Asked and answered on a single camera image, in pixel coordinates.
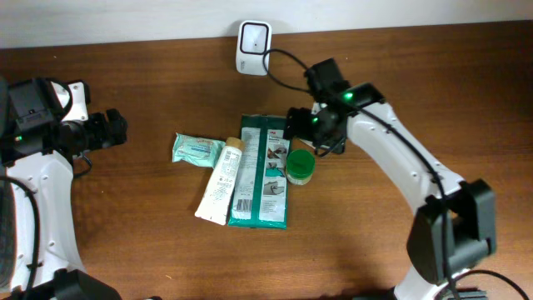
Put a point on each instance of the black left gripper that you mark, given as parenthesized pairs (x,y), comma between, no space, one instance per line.
(107,128)

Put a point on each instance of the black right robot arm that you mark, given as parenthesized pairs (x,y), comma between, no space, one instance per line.
(454,224)

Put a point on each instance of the grey plastic basket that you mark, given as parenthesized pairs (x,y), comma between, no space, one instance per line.
(8,235)

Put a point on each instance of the mint wipes pack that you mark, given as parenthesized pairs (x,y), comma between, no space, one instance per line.
(198,151)

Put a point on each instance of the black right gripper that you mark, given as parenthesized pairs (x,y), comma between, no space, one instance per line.
(302,125)

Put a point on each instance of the green lid jar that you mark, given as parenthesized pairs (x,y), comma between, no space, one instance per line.
(300,166)

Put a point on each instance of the white cream tube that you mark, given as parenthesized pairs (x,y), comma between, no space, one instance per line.
(220,187)

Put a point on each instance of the green glove package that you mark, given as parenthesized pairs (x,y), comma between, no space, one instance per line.
(260,196)

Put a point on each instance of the orange tissue pack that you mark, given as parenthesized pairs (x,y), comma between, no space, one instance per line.
(308,143)

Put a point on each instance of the white barcode scanner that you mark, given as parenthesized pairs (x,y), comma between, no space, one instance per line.
(253,40)

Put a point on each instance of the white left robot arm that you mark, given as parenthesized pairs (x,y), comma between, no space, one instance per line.
(40,259)

